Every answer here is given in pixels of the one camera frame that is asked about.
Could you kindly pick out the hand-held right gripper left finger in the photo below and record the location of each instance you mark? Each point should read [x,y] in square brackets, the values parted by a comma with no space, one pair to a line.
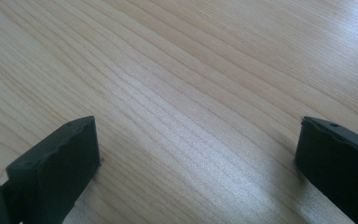
[57,165]

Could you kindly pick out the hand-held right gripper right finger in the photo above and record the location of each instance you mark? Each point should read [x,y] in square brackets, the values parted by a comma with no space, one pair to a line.
[335,168]

